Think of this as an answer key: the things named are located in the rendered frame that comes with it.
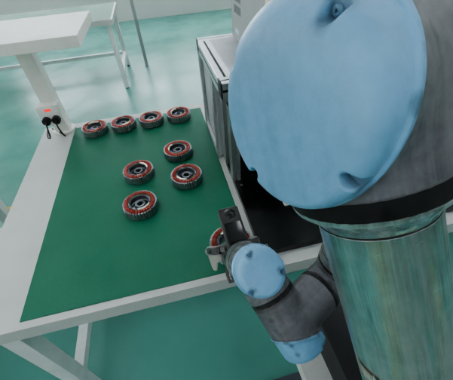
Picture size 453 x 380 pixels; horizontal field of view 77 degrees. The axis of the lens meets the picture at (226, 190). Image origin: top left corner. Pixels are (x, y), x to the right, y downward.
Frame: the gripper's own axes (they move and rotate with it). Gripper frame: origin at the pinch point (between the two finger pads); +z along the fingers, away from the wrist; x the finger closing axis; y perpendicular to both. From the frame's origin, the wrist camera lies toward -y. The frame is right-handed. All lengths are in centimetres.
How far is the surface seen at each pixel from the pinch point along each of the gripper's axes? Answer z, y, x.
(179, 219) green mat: 16.4, -9.6, -13.0
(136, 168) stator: 32, -32, -26
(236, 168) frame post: 18.3, -22.3, 9.0
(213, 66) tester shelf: 5, -52, 7
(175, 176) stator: 24.6, -24.7, -11.9
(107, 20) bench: 206, -231, -56
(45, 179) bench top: 39, -36, -61
